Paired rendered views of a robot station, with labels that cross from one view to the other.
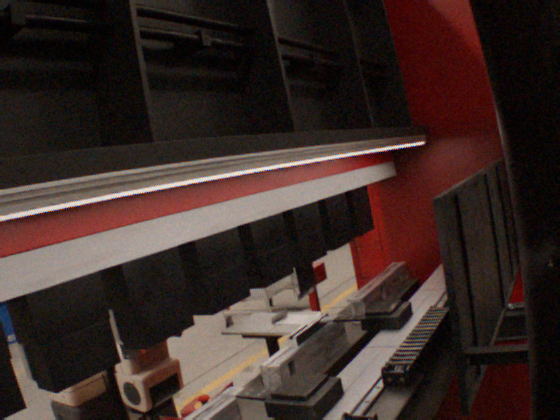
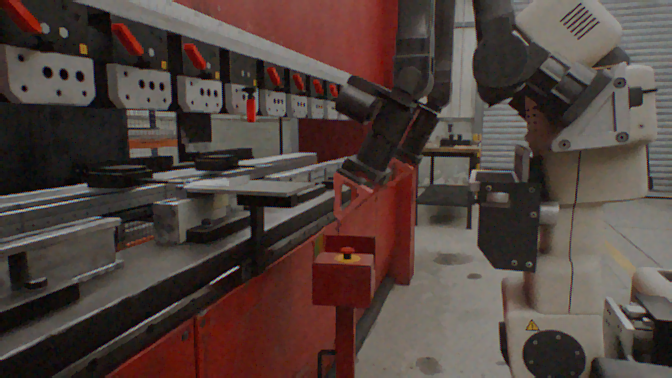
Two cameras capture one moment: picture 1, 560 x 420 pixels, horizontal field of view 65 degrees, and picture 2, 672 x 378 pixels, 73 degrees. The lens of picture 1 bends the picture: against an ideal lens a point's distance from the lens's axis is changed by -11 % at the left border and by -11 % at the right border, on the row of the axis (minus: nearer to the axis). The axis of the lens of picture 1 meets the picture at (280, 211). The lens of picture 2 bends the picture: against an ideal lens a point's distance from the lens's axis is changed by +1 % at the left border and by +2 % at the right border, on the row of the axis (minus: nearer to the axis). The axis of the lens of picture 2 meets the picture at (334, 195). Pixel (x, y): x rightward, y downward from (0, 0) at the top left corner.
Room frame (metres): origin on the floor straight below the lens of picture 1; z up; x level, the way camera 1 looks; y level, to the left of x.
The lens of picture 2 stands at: (2.59, 0.01, 1.14)
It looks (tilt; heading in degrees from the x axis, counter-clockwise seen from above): 9 degrees down; 165
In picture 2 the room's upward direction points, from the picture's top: straight up
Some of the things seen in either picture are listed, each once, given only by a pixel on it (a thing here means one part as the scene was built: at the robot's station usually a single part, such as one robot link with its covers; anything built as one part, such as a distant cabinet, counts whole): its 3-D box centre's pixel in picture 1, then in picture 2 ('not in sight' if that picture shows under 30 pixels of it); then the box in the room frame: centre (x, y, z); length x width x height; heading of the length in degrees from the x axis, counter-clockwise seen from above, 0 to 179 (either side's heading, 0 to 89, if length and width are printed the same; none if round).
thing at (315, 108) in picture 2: (63, 329); (308, 97); (0.76, 0.40, 1.26); 0.15 x 0.09 x 0.17; 147
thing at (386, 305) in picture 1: (361, 315); (144, 177); (1.33, -0.16, 1.01); 0.26 x 0.12 x 0.05; 57
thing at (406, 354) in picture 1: (422, 340); (129, 164); (1.01, -0.25, 1.02); 0.37 x 0.06 x 0.04; 147
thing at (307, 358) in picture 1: (308, 352); (212, 208); (1.36, 0.00, 0.92); 0.39 x 0.06 x 0.10; 147
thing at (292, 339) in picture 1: (309, 328); (205, 187); (1.39, -0.01, 0.99); 0.20 x 0.03 x 0.03; 147
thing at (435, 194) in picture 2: not in sight; (449, 156); (-2.61, 2.97, 0.75); 1.80 x 0.75 x 1.50; 146
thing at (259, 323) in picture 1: (270, 323); (252, 186); (1.49, 0.10, 1.00); 0.26 x 0.18 x 0.01; 57
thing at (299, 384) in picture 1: (272, 392); (235, 163); (0.94, 0.09, 1.01); 0.26 x 0.12 x 0.05; 57
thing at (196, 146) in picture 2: (303, 279); (197, 132); (1.41, -0.03, 1.13); 0.10 x 0.02 x 0.10; 147
